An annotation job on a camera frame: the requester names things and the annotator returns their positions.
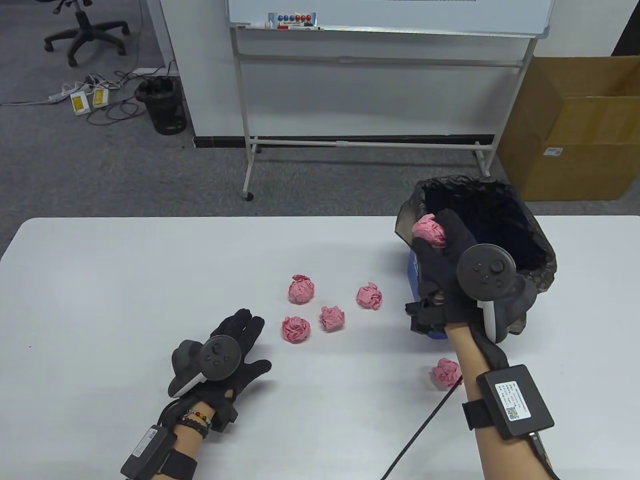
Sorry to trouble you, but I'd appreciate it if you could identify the pack of round magnets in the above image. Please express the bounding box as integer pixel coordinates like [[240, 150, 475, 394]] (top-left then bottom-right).
[[268, 12, 318, 27]]

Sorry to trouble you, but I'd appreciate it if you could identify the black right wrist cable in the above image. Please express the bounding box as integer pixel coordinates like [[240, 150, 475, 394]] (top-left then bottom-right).
[[382, 377, 563, 480]]

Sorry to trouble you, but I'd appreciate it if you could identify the brown cardboard box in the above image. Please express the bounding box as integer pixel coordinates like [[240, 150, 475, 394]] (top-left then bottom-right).
[[497, 55, 640, 202]]

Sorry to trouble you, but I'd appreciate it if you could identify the black bead bracelet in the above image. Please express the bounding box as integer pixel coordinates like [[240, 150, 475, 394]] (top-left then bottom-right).
[[175, 416, 208, 441]]

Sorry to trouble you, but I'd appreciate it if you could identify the black mesh wastebasket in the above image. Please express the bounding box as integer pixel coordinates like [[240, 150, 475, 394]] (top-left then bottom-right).
[[134, 75, 188, 136]]

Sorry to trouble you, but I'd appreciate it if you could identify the colourful bead bracelet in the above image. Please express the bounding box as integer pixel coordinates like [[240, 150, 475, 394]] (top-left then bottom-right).
[[182, 409, 214, 430]]

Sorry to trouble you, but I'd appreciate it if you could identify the black right wrist sensor box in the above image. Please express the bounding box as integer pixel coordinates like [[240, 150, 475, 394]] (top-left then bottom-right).
[[476, 364, 556, 441]]

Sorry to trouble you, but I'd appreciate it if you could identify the person's left hand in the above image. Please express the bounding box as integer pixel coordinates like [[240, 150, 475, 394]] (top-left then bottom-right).
[[180, 309, 272, 432]]

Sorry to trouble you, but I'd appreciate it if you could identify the white power strip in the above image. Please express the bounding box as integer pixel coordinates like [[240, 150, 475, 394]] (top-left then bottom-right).
[[48, 82, 78, 104]]

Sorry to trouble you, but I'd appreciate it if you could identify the black wrist strap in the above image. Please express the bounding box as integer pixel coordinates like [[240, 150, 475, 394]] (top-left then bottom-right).
[[160, 450, 198, 480], [461, 400, 483, 431]]

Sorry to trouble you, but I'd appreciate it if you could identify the person's right forearm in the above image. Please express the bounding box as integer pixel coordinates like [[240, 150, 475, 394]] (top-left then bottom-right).
[[445, 322, 551, 480]]

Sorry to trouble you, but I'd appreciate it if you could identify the pink paper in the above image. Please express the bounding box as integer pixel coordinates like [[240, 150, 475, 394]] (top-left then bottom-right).
[[320, 305, 346, 332], [288, 274, 316, 305], [432, 357, 463, 392], [412, 214, 447, 249], [281, 316, 311, 345], [356, 282, 383, 311]]

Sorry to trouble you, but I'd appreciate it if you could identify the black right wrist strap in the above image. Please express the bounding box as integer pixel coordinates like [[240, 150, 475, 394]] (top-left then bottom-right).
[[461, 400, 483, 431]]

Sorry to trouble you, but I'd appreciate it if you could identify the black left wrist strap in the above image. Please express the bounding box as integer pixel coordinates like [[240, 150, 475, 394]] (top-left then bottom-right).
[[160, 450, 198, 480]]

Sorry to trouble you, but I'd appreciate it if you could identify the whiteboard on metal stand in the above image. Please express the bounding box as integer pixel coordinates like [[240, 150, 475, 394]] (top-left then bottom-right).
[[226, 0, 557, 202]]

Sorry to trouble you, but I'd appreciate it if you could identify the person's left forearm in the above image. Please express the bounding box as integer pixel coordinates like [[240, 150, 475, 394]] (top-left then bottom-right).
[[172, 412, 217, 463]]

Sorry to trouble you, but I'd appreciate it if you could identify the black wrist sensor box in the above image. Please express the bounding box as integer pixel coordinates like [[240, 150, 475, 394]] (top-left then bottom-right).
[[120, 425, 178, 480], [476, 364, 556, 441]]

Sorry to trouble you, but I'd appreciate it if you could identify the grey handheld controller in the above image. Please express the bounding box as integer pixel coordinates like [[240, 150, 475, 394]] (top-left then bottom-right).
[[167, 336, 243, 399], [456, 244, 538, 344]]

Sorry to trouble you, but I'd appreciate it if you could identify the person's right hand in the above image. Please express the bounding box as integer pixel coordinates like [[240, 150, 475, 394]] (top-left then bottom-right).
[[404, 209, 482, 336]]

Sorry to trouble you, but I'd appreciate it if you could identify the black left wrist sensor box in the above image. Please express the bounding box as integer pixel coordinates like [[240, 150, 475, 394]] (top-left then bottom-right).
[[120, 425, 178, 480]]

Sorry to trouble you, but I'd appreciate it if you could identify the right grey handheld controller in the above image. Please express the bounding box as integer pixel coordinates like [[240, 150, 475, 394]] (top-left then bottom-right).
[[456, 244, 538, 344]]

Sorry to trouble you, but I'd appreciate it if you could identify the blue recycling bin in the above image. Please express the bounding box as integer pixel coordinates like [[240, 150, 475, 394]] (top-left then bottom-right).
[[407, 249, 451, 342]]

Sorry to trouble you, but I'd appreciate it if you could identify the left grey handheld controller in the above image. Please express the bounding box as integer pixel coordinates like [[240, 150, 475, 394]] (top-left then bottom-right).
[[167, 336, 243, 399]]

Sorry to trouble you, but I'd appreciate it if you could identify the black office chair base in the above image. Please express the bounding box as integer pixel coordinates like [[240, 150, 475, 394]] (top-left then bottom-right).
[[43, 0, 132, 67]]

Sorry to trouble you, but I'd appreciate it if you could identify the blue bin with black bag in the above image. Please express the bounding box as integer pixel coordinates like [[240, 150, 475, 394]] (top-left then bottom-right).
[[395, 176, 559, 335]]

